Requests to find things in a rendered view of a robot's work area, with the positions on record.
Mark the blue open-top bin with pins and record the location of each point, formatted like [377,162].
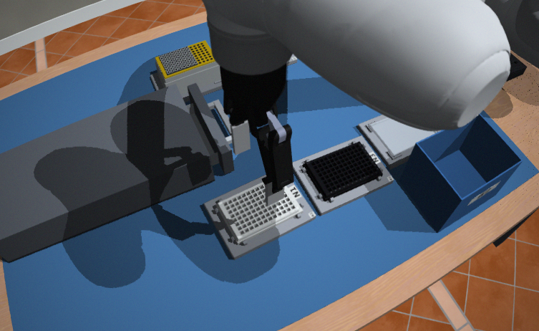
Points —
[466,159]

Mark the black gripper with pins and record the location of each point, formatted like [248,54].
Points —
[256,96]

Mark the grey drawer with white handle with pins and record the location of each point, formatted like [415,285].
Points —
[108,166]

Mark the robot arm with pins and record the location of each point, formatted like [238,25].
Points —
[429,64]

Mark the blue bench mat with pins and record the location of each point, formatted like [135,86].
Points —
[166,268]

